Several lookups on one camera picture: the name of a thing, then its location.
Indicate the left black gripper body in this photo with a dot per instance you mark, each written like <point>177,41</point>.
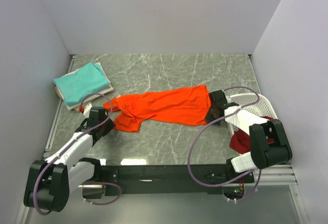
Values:
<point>107,126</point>

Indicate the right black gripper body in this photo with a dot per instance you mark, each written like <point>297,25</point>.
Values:
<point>210,116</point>

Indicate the orange t-shirt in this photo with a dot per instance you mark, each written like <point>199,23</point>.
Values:
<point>186,106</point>

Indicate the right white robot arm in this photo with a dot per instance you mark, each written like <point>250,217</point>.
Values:
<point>269,144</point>

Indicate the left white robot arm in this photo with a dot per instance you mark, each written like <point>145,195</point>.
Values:
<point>50,181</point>

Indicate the folded beige t-shirt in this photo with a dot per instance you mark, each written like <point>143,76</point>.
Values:
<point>74,107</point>

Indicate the folded white t-shirt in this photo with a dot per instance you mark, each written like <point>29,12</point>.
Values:
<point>102,93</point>

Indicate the dark red t-shirt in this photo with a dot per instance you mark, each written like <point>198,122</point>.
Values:
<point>240,141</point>

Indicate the white perforated plastic basket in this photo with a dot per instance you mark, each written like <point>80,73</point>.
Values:
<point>262,108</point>

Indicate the folded teal t-shirt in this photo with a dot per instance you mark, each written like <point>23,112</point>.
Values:
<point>80,84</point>

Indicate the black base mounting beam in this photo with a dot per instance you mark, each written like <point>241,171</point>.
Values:
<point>152,179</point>

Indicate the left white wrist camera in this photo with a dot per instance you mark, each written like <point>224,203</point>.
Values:
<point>85,110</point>

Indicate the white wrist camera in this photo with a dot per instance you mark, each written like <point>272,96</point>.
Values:
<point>228,98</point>
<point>85,110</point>

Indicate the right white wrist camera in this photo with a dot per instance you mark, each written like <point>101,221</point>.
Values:
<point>228,98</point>

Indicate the aluminium frame rail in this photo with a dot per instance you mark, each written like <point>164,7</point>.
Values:
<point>60,112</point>

